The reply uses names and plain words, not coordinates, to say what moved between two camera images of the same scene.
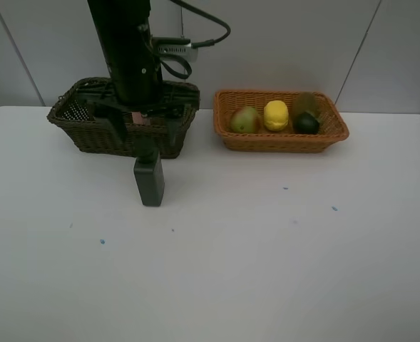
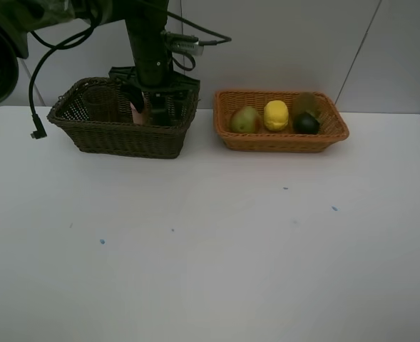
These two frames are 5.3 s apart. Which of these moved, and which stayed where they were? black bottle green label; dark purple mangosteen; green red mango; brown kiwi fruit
Moved: black bottle green label
Stayed: dark purple mangosteen; green red mango; brown kiwi fruit
